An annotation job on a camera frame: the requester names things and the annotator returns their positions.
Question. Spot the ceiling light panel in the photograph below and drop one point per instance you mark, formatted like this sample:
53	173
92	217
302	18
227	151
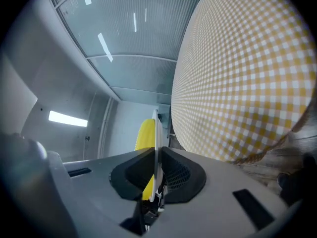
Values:
68	119

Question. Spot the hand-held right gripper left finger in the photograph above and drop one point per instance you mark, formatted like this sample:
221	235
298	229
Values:
94	182

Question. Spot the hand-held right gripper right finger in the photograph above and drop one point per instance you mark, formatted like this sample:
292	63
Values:
223	195

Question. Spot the round table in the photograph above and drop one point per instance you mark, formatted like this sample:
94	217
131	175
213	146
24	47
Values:
235	71

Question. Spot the yellow corn cob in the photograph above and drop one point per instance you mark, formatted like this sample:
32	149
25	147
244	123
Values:
146	135

